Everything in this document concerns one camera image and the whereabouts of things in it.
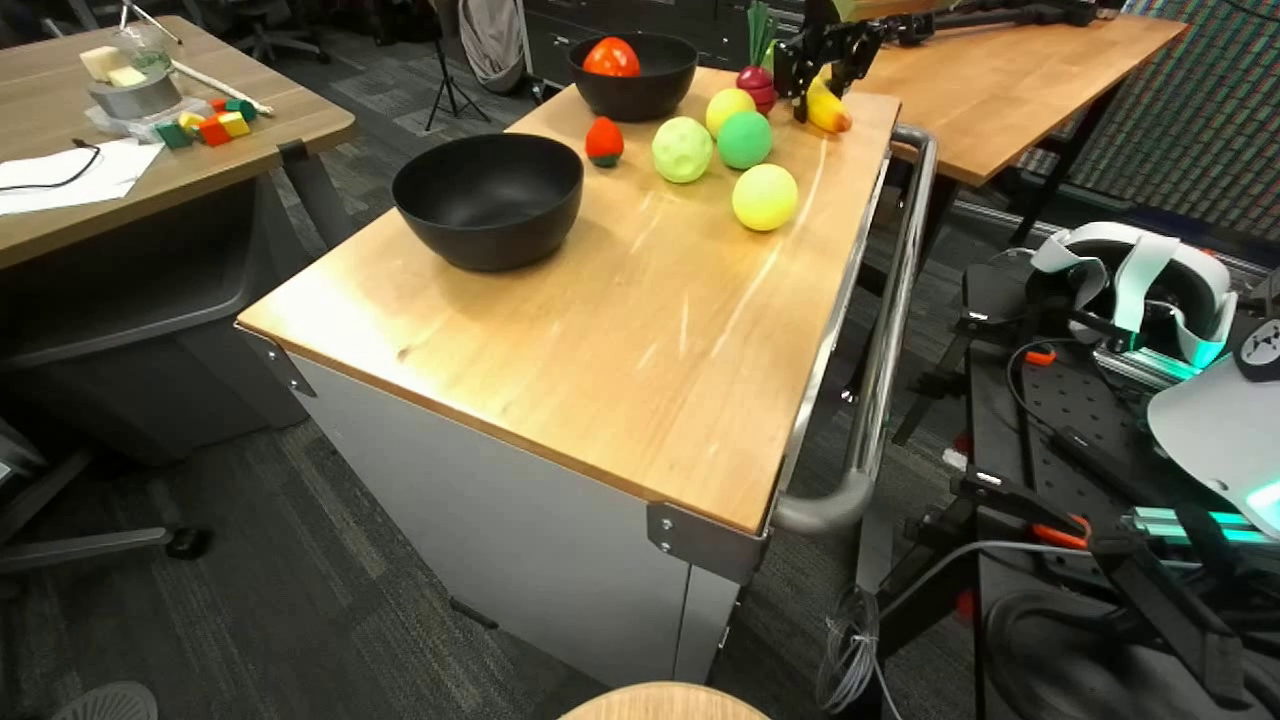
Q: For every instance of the white VR headset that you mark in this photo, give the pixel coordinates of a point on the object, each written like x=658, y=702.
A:
x=1148, y=306

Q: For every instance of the white paper sheet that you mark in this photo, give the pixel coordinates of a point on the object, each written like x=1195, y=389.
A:
x=74, y=178

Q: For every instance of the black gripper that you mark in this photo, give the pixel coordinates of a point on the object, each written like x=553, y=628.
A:
x=826, y=40

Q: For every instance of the steel cart handle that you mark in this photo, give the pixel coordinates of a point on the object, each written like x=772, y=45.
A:
x=845, y=502

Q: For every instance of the white cart cabinet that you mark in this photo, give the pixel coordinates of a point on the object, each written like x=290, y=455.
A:
x=525, y=543

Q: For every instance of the yellow ball behind green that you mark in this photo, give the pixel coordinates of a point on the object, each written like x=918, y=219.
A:
x=724, y=107

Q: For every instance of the small red tomato toy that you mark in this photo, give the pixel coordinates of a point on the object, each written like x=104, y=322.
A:
x=606, y=141

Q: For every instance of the red orange bell pepper toy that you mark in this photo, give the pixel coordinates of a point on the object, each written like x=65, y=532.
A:
x=608, y=57

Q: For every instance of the near black bowl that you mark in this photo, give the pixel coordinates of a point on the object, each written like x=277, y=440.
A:
x=492, y=200

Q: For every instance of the left wooden desk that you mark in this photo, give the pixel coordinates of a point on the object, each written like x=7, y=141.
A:
x=116, y=322

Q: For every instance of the yellow ball near handle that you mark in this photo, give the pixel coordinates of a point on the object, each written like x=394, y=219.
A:
x=765, y=199

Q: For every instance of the red radish toy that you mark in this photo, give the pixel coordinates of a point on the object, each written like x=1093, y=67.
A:
x=757, y=73

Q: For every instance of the far black bowl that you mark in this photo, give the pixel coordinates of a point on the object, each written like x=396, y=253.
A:
x=652, y=92

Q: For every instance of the yellow banana toy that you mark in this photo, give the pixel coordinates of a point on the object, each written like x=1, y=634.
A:
x=826, y=109

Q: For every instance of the clear plastic container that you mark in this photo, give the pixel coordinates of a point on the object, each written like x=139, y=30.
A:
x=135, y=73

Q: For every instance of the black bowl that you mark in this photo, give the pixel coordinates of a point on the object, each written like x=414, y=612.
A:
x=492, y=200
x=652, y=92

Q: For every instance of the far wooden desk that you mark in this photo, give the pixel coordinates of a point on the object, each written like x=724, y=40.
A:
x=989, y=92

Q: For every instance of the light green bumpy ball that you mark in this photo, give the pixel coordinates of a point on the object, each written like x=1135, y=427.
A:
x=683, y=151

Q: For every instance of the round wooden stool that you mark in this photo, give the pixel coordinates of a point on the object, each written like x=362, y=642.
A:
x=667, y=702

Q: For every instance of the coloured toy blocks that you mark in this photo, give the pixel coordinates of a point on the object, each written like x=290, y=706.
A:
x=221, y=123

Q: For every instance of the green foam ball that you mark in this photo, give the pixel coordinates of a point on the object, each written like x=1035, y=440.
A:
x=744, y=141

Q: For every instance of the wooden desk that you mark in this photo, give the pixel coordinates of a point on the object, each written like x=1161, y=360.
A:
x=989, y=92
x=116, y=322

